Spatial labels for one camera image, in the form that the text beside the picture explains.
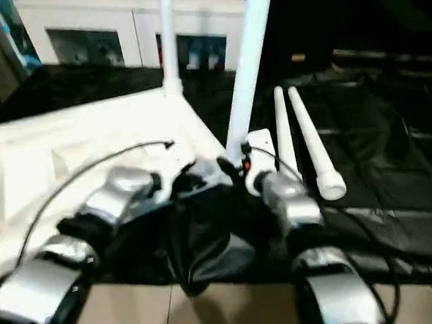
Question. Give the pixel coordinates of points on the white plastic table leg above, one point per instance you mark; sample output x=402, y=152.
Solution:
x=169, y=43
x=283, y=128
x=247, y=75
x=317, y=144

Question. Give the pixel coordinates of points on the white plastic table top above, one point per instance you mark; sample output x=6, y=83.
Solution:
x=71, y=141

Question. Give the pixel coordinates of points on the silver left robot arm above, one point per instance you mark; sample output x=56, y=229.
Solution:
x=105, y=205

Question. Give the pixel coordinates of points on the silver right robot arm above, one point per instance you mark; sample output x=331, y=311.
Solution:
x=299, y=204

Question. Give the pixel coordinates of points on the black plastic mat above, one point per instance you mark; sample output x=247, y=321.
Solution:
x=206, y=236

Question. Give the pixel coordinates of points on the white bottle with dark cap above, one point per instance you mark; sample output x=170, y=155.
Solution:
x=213, y=61
x=193, y=61

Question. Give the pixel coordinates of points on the white cabinet with glass doors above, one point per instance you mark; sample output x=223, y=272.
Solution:
x=100, y=11

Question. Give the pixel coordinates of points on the teal plastic stool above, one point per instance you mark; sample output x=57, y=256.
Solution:
x=27, y=52

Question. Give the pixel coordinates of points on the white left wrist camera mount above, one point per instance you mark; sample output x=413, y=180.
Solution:
x=169, y=179

